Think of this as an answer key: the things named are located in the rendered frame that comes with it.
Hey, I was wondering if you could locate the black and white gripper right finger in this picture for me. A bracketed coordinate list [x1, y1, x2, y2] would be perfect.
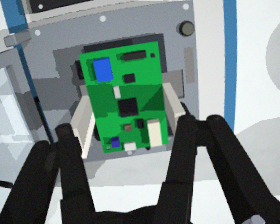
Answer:
[152, 82, 280, 224]

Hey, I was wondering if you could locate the green circuit board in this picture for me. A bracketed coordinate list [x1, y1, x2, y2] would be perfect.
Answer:
[79, 41, 169, 153]

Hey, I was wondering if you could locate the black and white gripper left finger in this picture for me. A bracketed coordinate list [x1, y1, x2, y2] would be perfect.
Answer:
[0, 95, 96, 224]

